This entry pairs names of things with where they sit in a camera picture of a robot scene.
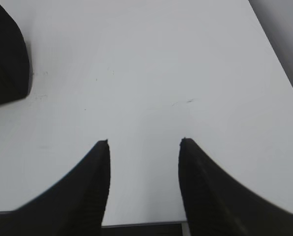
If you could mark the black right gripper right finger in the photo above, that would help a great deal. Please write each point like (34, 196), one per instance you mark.
(216, 204)

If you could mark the black tote bag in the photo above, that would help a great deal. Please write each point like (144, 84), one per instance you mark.
(14, 61)

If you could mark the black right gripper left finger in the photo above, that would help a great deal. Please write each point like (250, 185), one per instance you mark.
(74, 206)

